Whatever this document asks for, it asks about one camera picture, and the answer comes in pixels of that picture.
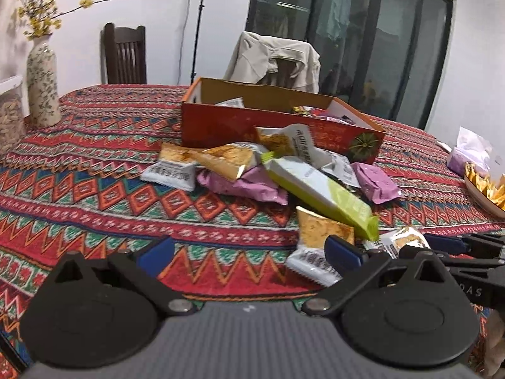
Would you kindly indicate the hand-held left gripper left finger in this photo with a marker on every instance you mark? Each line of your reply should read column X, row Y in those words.
column 156, row 256

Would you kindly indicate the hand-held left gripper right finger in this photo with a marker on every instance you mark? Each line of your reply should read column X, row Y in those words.
column 345, row 254

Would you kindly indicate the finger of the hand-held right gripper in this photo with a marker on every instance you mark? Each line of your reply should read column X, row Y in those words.
column 477, row 266
column 449, row 244

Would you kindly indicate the white orange cracker packet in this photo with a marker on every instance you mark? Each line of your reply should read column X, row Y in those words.
column 169, row 167
column 290, row 140
column 315, row 233
column 227, row 160
column 402, row 241

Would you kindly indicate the long green white snack packet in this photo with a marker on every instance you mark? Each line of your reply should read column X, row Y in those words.
column 315, row 189

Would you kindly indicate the white silver snack packet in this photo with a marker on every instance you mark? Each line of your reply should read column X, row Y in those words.
column 341, row 169

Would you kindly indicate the red chips bag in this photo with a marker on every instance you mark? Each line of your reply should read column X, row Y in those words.
column 305, row 109

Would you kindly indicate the orange red cardboard box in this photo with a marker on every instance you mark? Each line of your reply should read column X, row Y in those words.
column 244, row 126

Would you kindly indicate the small white snack packet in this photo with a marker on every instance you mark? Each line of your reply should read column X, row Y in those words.
column 231, row 103

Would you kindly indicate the plate of yellow chips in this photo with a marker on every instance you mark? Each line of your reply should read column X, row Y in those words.
column 487, row 191

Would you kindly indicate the purple tissue pack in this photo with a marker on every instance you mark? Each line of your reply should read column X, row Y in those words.
column 469, row 150

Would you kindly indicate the wooden chair with jacket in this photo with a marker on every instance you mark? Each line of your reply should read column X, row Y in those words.
column 286, row 73

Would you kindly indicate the clear plastic food container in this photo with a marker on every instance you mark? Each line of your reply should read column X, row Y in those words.
column 10, row 118

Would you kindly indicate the dark wooden chair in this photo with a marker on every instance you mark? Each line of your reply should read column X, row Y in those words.
column 124, row 55

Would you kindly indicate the floral ceramic vase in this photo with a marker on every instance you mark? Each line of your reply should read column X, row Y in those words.
column 42, row 83

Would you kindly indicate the black framed glass doors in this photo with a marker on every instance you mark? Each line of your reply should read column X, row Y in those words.
column 374, row 47

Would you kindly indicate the beige jacket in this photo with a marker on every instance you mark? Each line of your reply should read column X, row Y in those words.
column 252, row 57

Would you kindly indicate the black tripod stand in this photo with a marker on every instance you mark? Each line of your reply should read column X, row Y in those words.
column 199, row 27

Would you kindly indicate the light blue hanging garment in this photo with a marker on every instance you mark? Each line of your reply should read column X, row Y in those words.
column 335, row 8

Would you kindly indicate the yellow flower branches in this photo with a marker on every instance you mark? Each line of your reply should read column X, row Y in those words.
column 39, row 4

